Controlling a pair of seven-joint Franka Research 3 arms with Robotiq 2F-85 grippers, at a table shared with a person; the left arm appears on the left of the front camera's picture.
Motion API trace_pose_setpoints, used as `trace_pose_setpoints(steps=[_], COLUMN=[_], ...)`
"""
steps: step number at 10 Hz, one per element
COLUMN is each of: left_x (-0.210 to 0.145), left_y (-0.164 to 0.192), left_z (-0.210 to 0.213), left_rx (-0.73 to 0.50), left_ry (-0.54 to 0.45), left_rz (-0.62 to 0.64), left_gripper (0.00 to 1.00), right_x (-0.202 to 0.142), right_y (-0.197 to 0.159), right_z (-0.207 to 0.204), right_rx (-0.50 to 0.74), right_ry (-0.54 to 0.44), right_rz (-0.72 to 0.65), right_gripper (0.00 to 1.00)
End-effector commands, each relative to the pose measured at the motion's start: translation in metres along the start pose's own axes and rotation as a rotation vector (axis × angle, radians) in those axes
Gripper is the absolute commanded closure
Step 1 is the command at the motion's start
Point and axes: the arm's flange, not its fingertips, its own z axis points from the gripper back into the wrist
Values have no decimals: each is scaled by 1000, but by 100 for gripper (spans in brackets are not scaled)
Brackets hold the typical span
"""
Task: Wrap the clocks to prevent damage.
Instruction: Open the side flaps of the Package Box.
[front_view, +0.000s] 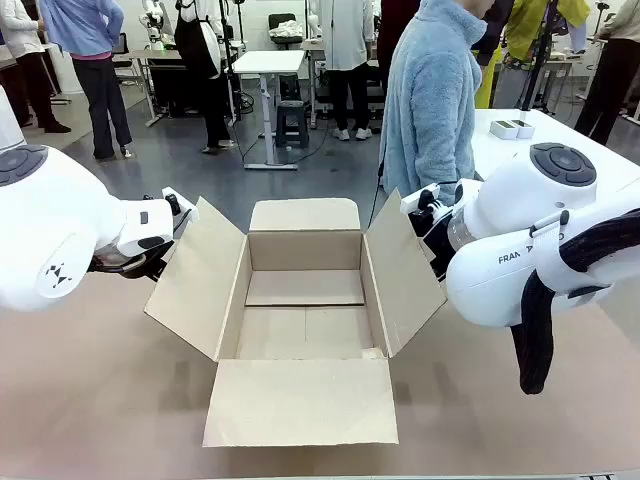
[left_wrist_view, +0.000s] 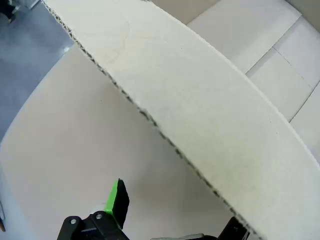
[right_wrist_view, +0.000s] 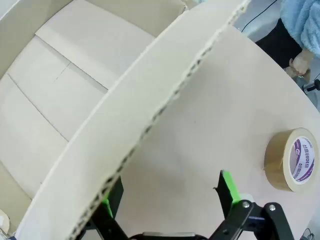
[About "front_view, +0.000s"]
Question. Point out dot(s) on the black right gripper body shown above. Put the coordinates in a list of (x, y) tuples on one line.
[(435, 240)]

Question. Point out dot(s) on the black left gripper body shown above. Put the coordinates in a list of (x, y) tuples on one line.
[(152, 265)]

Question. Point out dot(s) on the brown cardboard box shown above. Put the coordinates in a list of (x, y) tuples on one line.
[(300, 400)]

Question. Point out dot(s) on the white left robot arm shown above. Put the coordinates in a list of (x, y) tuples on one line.
[(55, 225)]

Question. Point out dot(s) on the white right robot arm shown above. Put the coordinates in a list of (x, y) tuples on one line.
[(500, 290)]

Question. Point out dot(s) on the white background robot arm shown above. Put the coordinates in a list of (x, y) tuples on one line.
[(152, 20)]

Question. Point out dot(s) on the small white box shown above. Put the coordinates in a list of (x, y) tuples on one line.
[(502, 129), (524, 128)]

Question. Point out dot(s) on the person in light blue fleece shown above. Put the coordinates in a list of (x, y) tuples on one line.
[(430, 100)]

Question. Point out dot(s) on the large white table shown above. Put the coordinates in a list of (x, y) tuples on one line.
[(560, 130)]

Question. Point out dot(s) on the person with yellow apron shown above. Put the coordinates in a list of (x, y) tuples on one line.
[(487, 75)]

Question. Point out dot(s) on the black plastic stool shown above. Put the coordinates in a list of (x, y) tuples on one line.
[(292, 120)]

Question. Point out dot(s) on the person in blue shirt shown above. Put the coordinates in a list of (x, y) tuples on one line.
[(95, 75)]

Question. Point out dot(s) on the white cylindrical appliance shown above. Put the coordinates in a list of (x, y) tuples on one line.
[(9, 120)]

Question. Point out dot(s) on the black tripod stand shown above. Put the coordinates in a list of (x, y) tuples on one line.
[(540, 65)]

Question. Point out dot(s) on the grey background desk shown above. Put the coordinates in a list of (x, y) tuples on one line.
[(150, 57)]

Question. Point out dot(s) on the person in black coat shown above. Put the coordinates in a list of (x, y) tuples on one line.
[(395, 30)]

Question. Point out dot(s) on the person in long white coat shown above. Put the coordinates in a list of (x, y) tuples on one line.
[(345, 40)]

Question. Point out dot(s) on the black light stand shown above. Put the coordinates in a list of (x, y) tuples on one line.
[(231, 60)]

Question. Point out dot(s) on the small dark monitor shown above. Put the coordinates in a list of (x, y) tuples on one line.
[(120, 44)]

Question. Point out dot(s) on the person with black apron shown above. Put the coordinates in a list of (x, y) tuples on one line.
[(205, 45)]

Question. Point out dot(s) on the white standing desk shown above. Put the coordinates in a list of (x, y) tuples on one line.
[(270, 61)]

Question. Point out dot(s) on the person in white top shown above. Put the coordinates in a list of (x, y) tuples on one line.
[(30, 60)]

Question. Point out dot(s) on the person in yellow jacket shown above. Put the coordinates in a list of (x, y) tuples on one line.
[(535, 20)]

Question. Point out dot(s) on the white cloth bundle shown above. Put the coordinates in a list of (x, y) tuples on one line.
[(286, 31)]

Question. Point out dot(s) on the person in beige top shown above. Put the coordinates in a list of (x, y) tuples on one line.
[(620, 50)]

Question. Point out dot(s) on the black office chair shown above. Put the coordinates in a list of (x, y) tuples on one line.
[(285, 19)]

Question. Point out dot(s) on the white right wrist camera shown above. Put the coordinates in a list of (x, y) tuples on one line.
[(415, 199)]

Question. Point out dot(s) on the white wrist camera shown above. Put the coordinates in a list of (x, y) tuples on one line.
[(185, 210), (415, 199)]

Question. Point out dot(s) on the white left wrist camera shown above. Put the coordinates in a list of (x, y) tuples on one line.
[(185, 210)]

